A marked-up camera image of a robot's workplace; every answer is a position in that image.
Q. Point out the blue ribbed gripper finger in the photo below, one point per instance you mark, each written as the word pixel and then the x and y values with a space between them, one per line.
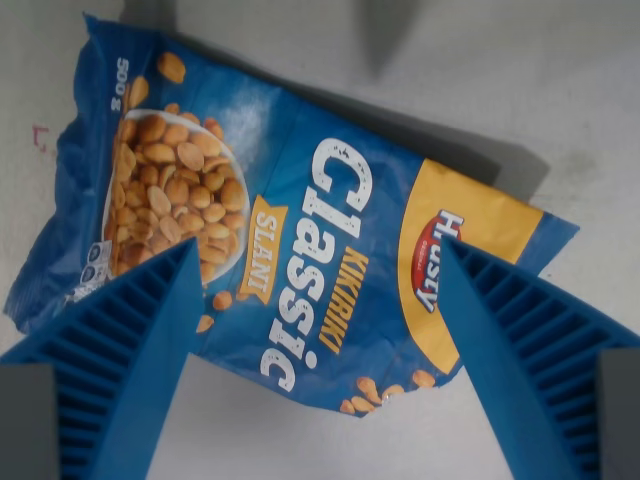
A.
pixel 505 350
pixel 125 360

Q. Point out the blue peanut snack bag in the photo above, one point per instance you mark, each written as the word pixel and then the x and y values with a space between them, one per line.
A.
pixel 310 215

